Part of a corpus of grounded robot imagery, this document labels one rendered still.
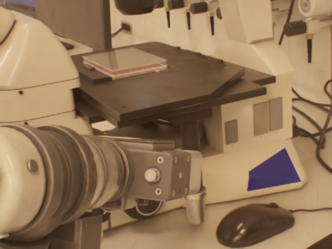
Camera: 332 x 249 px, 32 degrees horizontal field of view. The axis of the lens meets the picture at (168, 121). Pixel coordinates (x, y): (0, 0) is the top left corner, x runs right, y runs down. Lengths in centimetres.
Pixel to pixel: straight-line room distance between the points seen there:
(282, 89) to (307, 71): 53
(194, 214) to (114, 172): 29
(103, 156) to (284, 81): 44
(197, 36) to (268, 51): 96
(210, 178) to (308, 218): 15
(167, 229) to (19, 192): 43
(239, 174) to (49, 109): 30
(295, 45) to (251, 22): 53
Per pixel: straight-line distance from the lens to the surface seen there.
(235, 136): 87
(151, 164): 56
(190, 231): 81
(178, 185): 57
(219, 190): 87
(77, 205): 49
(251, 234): 77
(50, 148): 45
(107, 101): 70
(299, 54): 145
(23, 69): 73
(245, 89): 74
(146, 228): 83
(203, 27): 183
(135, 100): 69
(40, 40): 73
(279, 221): 79
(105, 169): 52
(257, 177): 88
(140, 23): 228
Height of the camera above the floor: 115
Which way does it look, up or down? 18 degrees down
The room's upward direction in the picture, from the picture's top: 5 degrees counter-clockwise
